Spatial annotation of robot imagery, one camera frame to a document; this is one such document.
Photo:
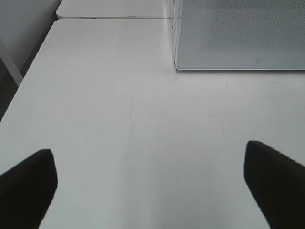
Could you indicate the white microwave door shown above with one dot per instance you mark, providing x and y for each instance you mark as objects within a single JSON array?
[{"x": 241, "y": 35}]

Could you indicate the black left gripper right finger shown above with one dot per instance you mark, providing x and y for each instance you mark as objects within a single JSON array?
[{"x": 277, "y": 183}]

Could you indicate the white neighbouring table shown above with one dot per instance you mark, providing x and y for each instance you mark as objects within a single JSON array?
[{"x": 115, "y": 9}]

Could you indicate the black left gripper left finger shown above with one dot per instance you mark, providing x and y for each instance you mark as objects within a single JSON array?
[{"x": 27, "y": 190}]

